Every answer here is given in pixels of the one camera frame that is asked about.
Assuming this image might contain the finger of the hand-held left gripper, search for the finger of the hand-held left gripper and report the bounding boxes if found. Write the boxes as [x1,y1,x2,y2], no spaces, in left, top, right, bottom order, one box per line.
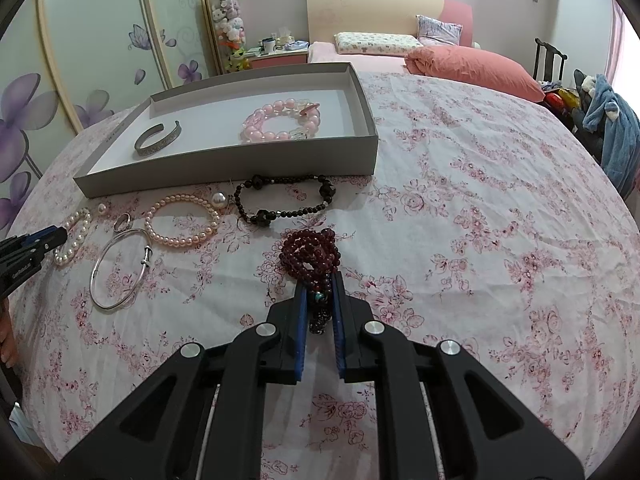
[20,226,68,262]

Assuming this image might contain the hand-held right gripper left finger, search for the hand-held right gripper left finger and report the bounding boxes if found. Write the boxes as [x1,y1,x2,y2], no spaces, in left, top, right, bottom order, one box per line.
[55,280,308,480]

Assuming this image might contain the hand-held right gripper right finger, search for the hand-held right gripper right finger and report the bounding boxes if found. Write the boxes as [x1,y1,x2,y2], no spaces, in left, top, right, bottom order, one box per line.
[332,272,586,480]

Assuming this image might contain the thin silver bangle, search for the thin silver bangle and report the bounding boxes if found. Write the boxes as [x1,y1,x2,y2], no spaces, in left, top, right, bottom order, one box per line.
[90,228,152,311]

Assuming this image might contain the dark red bead bracelet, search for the dark red bead bracelet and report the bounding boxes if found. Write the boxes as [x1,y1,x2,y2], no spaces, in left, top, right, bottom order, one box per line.
[279,228,343,337]

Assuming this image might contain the pink pearl bracelet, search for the pink pearl bracelet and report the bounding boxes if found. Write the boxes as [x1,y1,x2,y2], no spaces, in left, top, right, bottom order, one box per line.
[145,194,221,249]

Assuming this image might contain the grey cardboard box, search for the grey cardboard box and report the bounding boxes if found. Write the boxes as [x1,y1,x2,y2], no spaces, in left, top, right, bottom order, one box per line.
[73,62,379,199]

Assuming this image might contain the person's left forearm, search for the person's left forearm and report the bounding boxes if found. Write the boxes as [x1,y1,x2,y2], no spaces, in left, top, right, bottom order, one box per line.
[0,304,21,367]

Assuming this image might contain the flower print sliding wardrobe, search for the flower print sliding wardrobe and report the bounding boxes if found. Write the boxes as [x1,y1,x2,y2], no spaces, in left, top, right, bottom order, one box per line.
[0,0,223,241]

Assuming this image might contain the clear tube of plush toys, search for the clear tube of plush toys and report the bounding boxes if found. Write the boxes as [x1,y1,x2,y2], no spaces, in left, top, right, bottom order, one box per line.
[210,0,251,72]

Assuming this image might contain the pink and cream nightstand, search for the pink and cream nightstand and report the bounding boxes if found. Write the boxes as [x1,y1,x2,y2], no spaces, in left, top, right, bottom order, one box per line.
[247,50,308,70]

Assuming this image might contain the pink bed sheet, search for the pink bed sheet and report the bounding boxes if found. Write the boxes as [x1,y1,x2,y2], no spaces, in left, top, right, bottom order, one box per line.
[306,41,416,75]

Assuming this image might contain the floral white pillow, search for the floral white pillow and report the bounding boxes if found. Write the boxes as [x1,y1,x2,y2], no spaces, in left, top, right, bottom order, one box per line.
[334,32,421,57]

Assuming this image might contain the folded pink quilt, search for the folded pink quilt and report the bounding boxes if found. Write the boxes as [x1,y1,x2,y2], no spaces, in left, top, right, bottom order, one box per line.
[404,45,546,104]

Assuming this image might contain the lilac print pillow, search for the lilac print pillow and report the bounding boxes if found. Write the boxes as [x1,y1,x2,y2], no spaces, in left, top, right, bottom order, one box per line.
[416,15,463,46]

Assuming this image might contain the colourful toys on chair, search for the colourful toys on chair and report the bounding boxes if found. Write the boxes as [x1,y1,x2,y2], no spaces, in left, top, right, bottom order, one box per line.
[542,87,583,116]

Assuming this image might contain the cream headboard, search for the cream headboard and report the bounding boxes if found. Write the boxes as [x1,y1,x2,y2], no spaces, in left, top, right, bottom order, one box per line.
[305,0,446,43]

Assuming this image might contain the pink headboard panel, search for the pink headboard panel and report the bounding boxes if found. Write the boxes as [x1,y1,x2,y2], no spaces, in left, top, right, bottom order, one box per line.
[440,0,473,47]

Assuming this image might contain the blue plush robe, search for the blue plush robe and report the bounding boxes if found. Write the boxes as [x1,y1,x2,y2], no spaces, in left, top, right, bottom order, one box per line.
[582,74,640,196]

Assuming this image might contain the black wooden chair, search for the black wooden chair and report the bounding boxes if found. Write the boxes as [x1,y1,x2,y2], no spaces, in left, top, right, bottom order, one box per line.
[534,37,568,83]

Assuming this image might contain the pink curtain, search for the pink curtain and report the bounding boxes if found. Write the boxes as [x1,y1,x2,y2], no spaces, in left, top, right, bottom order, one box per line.
[605,0,640,86]

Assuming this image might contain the white pearl bracelet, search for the white pearl bracelet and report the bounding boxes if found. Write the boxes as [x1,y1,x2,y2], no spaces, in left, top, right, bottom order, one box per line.
[53,208,93,266]

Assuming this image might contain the black bead bracelet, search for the black bead bracelet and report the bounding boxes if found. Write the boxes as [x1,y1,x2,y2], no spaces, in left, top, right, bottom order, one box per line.
[235,174,335,226]

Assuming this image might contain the silver cuff bracelet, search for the silver cuff bracelet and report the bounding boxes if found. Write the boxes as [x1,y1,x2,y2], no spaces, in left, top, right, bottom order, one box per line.
[133,121,181,159]

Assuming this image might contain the pink bead bracelet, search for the pink bead bracelet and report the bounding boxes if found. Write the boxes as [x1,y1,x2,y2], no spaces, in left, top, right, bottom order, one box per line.
[240,101,322,145]

